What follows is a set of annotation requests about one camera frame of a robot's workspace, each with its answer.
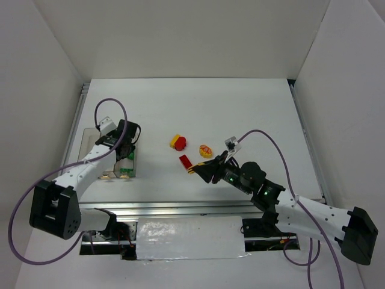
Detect clear container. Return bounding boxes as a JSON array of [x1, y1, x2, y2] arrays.
[[78, 128, 100, 161], [98, 170, 116, 181], [114, 147, 137, 179]]

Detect yellow red lego stack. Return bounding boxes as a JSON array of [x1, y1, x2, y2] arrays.
[[170, 134, 187, 151]]

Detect aluminium frame rail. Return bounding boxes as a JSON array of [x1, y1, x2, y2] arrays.
[[66, 78, 322, 216]]

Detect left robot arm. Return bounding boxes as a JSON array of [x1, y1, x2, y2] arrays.
[[29, 118, 141, 240]]

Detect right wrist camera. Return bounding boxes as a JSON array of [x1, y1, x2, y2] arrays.
[[224, 136, 241, 161]]

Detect green lego piece separated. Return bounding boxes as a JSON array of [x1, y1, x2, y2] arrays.
[[120, 168, 135, 178]]

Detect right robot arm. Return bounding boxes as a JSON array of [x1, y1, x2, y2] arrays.
[[188, 151, 378, 266]]

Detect yellow butterfly lego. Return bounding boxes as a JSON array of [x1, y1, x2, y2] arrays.
[[199, 144, 213, 158]]

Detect clear container right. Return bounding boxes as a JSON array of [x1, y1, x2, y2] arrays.
[[114, 147, 137, 179]]

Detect green yellow striped lego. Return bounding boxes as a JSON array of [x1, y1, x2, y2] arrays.
[[187, 163, 204, 174]]

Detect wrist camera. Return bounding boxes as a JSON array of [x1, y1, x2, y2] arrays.
[[96, 116, 117, 136], [224, 136, 241, 161]]

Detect clear container left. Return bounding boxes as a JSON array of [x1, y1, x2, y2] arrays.
[[78, 128, 100, 161]]

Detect white taped panel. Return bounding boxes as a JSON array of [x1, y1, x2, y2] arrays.
[[136, 216, 246, 260]]

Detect red lego brick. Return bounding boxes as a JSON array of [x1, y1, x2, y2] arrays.
[[179, 155, 193, 170]]

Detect clear container middle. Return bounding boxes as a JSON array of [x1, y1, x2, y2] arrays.
[[98, 170, 116, 181]]

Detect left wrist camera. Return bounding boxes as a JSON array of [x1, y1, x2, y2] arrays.
[[96, 116, 117, 136]]

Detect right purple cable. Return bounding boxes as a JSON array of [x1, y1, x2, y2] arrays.
[[237, 129, 345, 289]]

